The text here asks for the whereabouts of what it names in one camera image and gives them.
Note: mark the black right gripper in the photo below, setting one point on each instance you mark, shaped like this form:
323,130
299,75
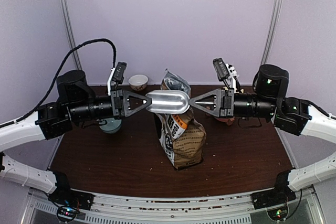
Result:
224,99

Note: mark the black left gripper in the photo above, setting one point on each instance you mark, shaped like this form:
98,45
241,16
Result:
123,95

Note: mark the silver metal food scoop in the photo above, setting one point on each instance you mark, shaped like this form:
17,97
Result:
176,102

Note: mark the brown dog food bag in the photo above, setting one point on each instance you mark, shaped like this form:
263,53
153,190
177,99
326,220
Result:
181,137

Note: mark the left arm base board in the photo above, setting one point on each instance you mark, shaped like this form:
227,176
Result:
66,213

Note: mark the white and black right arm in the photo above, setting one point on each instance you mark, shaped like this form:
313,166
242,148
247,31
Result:
290,114

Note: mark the right arm base board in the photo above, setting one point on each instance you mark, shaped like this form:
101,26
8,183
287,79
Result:
278,213

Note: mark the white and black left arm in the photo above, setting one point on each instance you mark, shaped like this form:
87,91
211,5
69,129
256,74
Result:
76,103

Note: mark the pink cat-ear pet bowl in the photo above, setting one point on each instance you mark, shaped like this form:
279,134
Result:
226,120

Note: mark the white patterned ceramic bowl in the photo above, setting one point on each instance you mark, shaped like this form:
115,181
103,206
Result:
138,82

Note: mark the light green ceramic bowl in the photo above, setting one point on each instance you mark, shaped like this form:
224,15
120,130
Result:
110,125

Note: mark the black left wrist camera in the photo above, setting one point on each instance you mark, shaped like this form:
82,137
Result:
116,77

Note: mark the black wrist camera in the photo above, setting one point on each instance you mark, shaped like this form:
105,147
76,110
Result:
227,74
116,77

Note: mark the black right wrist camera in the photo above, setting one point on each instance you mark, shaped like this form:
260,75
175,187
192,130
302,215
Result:
227,74

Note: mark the right aluminium table rail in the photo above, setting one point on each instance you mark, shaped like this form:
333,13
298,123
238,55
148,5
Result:
291,146

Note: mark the aluminium front frame rail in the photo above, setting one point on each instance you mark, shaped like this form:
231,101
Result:
232,208

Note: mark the right aluminium corner post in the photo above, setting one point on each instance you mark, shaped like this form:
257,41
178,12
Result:
271,31

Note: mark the aluminium corner post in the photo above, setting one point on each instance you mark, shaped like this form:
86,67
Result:
271,31
67,22

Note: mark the left aluminium corner post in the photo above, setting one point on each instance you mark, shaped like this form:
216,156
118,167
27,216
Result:
67,22

